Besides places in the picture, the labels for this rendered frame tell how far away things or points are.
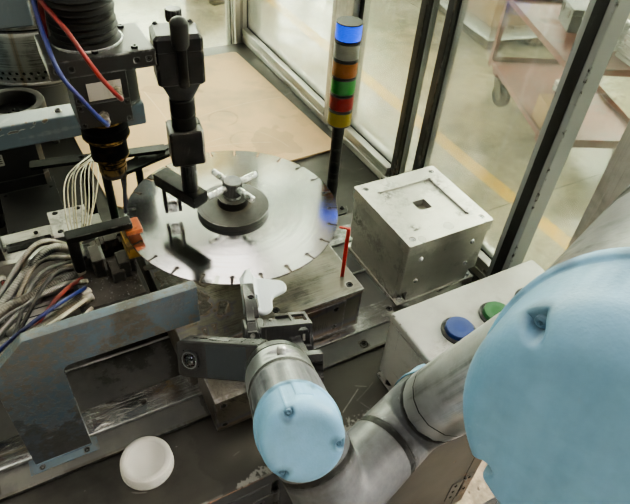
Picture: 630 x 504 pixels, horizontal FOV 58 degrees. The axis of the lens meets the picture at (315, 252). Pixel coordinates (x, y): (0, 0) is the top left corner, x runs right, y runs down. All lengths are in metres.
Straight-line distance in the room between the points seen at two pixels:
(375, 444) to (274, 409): 0.13
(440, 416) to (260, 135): 1.04
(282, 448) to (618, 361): 0.34
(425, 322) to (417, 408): 0.28
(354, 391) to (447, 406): 0.41
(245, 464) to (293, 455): 0.36
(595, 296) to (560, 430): 0.05
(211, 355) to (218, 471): 0.23
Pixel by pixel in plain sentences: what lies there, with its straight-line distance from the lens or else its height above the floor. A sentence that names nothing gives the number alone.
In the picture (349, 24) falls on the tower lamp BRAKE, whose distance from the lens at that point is 1.01.
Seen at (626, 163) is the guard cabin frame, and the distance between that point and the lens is 0.88.
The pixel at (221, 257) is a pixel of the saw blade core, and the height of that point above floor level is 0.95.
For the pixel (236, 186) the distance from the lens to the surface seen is 0.87.
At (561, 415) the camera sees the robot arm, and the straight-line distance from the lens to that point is 0.23.
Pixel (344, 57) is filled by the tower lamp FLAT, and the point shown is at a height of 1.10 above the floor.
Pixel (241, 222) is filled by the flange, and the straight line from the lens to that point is 0.87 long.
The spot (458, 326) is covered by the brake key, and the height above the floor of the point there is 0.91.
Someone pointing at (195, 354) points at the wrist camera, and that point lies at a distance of 0.69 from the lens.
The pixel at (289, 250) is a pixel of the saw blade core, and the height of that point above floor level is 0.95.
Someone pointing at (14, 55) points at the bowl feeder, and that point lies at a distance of 1.41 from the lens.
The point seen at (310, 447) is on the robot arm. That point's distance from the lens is 0.51.
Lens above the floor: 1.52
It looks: 43 degrees down
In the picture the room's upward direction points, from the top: 5 degrees clockwise
